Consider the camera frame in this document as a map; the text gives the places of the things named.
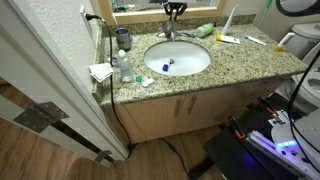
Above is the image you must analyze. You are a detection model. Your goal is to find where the white toilet bowl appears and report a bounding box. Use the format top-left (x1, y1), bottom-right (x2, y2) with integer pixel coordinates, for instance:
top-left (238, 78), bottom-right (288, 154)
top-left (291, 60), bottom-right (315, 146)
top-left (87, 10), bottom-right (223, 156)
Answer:
top-left (285, 43), bottom-right (320, 113)

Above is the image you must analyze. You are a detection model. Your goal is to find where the white wall outlet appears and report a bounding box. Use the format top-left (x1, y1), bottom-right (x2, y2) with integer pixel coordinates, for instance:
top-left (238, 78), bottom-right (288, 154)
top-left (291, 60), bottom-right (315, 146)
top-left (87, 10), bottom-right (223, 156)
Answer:
top-left (79, 4), bottom-right (95, 38)

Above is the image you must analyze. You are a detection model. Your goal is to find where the white contact lens case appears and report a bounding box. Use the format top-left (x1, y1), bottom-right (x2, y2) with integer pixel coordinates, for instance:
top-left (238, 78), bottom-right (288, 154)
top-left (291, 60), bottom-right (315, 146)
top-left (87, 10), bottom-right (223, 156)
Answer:
top-left (140, 77), bottom-right (156, 89)

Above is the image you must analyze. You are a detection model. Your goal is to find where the toothbrush on counter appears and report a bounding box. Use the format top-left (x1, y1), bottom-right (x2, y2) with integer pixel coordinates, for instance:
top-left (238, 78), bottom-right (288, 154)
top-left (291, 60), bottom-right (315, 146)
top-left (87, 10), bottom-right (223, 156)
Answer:
top-left (244, 35), bottom-right (267, 47)

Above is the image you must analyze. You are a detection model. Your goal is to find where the toothbrush in cup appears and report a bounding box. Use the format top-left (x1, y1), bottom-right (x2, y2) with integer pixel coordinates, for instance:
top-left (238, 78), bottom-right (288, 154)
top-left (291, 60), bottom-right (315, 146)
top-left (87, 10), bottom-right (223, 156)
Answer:
top-left (111, 13), bottom-right (123, 34)

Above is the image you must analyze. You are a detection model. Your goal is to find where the chrome faucet body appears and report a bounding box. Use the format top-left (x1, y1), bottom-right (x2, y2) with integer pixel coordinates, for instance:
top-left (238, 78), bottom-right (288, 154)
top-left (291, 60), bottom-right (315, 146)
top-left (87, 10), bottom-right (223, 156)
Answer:
top-left (157, 20), bottom-right (183, 42)

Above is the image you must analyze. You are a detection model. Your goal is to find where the silver metal rail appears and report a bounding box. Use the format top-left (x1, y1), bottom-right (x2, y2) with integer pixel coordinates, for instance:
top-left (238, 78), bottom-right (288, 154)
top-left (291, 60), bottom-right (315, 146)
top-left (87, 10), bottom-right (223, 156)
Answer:
top-left (245, 130), bottom-right (312, 178)

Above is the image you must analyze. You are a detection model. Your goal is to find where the grey metal cup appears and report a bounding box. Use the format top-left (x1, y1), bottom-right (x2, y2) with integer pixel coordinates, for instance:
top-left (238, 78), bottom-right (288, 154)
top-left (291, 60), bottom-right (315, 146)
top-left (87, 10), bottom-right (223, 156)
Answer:
top-left (114, 27), bottom-right (133, 51)

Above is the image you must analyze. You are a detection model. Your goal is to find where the orange black clamp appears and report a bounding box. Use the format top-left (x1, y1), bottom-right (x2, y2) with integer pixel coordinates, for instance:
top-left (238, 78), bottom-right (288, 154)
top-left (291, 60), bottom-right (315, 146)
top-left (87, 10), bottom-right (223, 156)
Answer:
top-left (229, 116), bottom-right (247, 140)
top-left (257, 96), bottom-right (278, 116)

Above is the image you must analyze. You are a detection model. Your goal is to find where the folded white paper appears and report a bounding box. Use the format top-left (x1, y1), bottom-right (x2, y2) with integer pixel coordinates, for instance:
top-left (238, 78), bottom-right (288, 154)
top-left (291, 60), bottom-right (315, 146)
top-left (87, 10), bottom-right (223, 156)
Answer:
top-left (88, 62), bottom-right (115, 83)

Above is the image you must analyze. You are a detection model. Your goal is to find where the wood framed mirror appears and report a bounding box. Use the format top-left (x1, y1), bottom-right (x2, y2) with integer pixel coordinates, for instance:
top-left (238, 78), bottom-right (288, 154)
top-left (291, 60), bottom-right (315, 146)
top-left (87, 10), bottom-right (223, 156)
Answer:
top-left (96, 0), bottom-right (228, 26)

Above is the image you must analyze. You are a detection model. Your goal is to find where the wide wooden cabinet door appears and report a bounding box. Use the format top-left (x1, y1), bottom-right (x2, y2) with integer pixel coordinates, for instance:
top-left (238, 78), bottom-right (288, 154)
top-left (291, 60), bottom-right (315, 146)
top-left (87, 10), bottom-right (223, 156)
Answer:
top-left (174, 81), bottom-right (285, 135)

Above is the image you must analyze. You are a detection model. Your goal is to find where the black round rimmed object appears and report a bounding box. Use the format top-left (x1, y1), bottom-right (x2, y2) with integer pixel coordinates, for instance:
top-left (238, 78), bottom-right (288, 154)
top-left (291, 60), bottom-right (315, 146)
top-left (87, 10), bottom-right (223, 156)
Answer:
top-left (275, 0), bottom-right (320, 18)

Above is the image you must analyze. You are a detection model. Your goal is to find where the narrow wooden cabinet door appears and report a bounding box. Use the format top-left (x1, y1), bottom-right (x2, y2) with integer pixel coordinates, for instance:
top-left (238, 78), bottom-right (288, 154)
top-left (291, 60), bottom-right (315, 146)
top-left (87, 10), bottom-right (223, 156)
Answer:
top-left (114, 94), bottom-right (186, 145)

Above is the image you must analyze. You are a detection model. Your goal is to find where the tall white tube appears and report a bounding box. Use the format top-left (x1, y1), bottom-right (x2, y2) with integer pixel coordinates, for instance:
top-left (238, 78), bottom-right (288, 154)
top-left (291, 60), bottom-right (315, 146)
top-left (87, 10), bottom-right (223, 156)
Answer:
top-left (220, 4), bottom-right (239, 37)

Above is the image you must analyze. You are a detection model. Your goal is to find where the metal cabinet handle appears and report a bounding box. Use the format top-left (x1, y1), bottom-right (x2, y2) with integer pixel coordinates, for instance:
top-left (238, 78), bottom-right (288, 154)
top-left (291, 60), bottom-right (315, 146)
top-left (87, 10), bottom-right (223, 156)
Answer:
top-left (186, 96), bottom-right (198, 116)
top-left (173, 97), bottom-right (183, 119)

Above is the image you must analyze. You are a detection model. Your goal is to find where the white oval sink basin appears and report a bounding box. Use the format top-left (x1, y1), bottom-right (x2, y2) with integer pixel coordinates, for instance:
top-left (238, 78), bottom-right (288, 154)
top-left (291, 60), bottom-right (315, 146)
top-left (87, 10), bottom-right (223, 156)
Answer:
top-left (143, 40), bottom-right (212, 77)

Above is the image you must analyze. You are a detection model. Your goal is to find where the clear plastic water bottle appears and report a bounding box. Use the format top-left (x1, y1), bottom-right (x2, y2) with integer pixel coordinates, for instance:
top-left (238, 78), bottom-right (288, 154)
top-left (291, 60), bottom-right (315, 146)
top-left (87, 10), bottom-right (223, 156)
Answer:
top-left (117, 49), bottom-right (135, 83)

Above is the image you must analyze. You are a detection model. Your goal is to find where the green plastic bottle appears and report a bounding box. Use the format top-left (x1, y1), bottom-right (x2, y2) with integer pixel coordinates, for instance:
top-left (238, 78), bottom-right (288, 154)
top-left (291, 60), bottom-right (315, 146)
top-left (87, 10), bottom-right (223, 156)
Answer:
top-left (194, 22), bottom-right (216, 39)

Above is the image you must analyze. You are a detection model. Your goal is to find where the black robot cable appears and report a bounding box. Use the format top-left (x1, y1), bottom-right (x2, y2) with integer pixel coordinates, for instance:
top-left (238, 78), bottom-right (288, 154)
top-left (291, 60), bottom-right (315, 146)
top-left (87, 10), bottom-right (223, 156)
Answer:
top-left (286, 49), bottom-right (320, 165)

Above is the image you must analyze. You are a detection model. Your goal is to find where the white tube dark blue cap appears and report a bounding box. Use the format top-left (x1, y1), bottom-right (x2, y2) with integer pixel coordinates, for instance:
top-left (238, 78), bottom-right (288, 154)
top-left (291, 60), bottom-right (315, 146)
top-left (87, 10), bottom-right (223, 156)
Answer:
top-left (161, 57), bottom-right (172, 73)

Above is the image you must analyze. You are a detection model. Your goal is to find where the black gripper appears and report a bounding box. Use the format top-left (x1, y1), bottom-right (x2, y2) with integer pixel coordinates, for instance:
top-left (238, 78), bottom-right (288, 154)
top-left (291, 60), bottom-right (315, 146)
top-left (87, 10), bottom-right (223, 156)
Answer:
top-left (162, 0), bottom-right (188, 22)

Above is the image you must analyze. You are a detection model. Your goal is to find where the white and yellow bottle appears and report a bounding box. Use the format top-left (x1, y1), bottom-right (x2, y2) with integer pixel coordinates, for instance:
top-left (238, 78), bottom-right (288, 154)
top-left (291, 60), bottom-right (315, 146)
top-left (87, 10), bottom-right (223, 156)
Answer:
top-left (273, 32), bottom-right (296, 53)

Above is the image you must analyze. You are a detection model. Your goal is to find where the green pole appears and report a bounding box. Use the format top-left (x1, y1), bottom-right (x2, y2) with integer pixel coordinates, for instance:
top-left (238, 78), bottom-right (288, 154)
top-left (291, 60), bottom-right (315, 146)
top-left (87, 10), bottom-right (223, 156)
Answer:
top-left (258, 0), bottom-right (274, 28)

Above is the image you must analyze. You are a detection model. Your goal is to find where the white tube yellow cap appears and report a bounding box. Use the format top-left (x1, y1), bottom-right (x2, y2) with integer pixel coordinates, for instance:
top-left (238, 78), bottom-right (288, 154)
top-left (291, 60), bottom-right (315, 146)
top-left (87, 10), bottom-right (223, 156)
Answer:
top-left (215, 33), bottom-right (242, 46)

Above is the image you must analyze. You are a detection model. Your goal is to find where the small metal door hinge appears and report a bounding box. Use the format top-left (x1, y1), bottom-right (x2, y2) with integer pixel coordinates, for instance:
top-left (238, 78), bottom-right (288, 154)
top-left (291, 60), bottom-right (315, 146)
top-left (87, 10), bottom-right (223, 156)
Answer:
top-left (93, 149), bottom-right (115, 165)

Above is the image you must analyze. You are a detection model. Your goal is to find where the large metal door hinge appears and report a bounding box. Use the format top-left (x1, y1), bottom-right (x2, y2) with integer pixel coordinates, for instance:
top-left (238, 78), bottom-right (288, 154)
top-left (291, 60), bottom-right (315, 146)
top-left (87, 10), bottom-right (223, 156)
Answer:
top-left (13, 101), bottom-right (71, 134)

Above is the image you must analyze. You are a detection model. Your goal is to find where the black power cable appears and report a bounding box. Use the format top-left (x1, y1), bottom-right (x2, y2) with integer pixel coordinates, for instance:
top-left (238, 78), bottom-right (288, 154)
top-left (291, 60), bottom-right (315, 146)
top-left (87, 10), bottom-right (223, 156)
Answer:
top-left (84, 12), bottom-right (192, 175)

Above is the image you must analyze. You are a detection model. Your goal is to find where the white door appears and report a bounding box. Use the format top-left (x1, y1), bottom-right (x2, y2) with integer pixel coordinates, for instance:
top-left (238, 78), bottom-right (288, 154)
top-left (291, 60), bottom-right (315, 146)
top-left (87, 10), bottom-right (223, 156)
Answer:
top-left (0, 0), bottom-right (131, 168)

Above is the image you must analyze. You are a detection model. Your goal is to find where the blue toothbrush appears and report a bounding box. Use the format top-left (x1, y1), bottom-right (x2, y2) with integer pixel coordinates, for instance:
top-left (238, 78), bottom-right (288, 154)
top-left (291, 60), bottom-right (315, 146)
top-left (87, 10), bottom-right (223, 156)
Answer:
top-left (176, 31), bottom-right (197, 39)

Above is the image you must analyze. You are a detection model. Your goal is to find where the black robot cart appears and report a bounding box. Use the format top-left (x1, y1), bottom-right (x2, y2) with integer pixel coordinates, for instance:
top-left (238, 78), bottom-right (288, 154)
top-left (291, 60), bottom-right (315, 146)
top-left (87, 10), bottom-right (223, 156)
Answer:
top-left (203, 93), bottom-right (320, 180)

